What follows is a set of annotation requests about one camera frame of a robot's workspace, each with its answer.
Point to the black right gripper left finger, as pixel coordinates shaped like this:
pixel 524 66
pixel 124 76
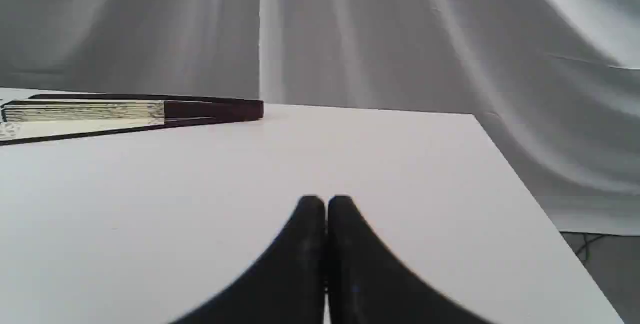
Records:
pixel 287 282

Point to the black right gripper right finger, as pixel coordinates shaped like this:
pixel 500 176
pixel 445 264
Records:
pixel 368 284

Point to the folding paper fan maroon ribs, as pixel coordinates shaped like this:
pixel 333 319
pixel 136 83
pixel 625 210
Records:
pixel 54 117

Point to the white backdrop curtain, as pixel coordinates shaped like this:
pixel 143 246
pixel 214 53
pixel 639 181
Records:
pixel 554 83

